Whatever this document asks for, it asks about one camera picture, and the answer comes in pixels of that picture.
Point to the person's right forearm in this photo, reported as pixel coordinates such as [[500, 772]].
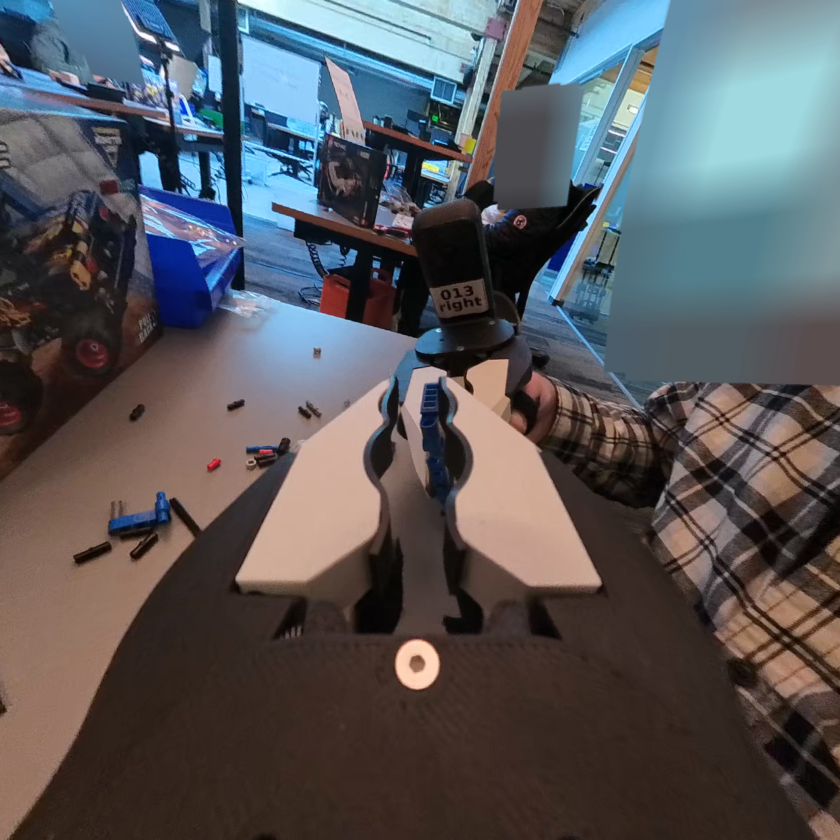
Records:
[[604, 446]]

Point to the wooden post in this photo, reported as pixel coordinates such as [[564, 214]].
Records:
[[505, 85]]

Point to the metal cart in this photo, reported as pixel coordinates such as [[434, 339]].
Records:
[[598, 275]]

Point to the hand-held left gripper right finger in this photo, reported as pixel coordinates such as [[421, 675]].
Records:
[[518, 518]]

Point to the toy truck printed box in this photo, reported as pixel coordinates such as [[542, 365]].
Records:
[[65, 262]]

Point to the cardboard sign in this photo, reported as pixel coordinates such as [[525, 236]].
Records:
[[344, 98]]

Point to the black printed box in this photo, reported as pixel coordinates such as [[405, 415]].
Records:
[[351, 180]]

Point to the person's right hand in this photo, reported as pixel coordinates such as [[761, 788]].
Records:
[[541, 410]]

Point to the wooden table with monitors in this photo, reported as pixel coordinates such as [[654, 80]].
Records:
[[190, 128]]

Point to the person's plaid shirt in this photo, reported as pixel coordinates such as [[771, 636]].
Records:
[[754, 558]]

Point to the long black toy axle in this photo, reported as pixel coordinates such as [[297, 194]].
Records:
[[184, 516]]

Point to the whiteboard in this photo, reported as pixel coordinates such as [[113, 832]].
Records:
[[279, 79]]

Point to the small clear plastic bag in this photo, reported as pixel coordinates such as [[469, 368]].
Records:
[[249, 305]]

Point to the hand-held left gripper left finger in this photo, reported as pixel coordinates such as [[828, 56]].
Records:
[[315, 512]]

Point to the orange bag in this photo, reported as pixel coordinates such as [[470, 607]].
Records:
[[358, 298]]

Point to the long wooden table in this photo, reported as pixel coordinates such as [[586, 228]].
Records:
[[413, 141]]

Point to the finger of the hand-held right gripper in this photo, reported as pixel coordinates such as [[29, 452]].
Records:
[[412, 439], [491, 390]]

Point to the black pole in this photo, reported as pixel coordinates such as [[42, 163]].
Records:
[[231, 131]]

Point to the blue toy connector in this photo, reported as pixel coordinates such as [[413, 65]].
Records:
[[138, 518]]

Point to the blue storage bin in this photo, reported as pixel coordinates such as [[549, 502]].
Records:
[[190, 289]]

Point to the blue toy beam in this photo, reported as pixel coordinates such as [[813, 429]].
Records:
[[434, 453]]

